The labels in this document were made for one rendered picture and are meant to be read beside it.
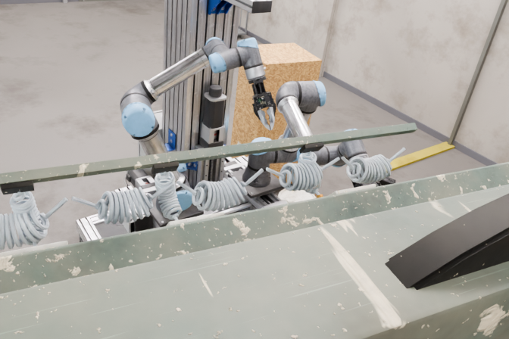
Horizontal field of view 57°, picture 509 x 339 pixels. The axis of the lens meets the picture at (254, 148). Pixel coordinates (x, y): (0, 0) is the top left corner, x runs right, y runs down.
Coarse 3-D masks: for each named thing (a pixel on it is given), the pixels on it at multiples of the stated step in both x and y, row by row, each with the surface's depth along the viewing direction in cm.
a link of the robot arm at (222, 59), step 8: (216, 48) 179; (224, 48) 178; (232, 48) 176; (216, 56) 174; (224, 56) 174; (232, 56) 174; (216, 64) 173; (224, 64) 174; (232, 64) 175; (240, 64) 177; (216, 72) 176
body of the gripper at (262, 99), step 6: (264, 78) 179; (258, 84) 177; (258, 90) 179; (264, 90) 178; (252, 96) 181; (258, 96) 177; (264, 96) 178; (258, 102) 179; (264, 102) 179; (270, 102) 178; (258, 108) 182
